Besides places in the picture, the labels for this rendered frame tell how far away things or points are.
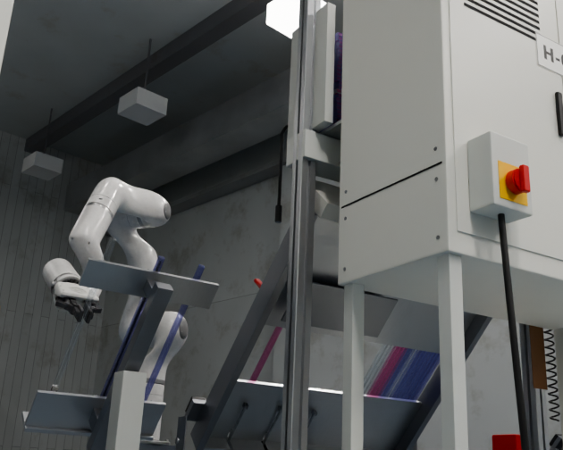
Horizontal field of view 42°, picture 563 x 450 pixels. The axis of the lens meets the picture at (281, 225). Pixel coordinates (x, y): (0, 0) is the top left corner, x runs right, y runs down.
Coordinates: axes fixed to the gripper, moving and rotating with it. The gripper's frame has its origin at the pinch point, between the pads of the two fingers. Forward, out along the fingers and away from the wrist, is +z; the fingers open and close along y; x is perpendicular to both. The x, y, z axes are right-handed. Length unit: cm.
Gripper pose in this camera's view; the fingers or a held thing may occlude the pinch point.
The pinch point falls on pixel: (83, 313)
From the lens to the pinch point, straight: 185.1
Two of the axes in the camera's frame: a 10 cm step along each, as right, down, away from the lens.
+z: 4.6, 2.7, -8.4
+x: -3.3, 9.4, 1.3
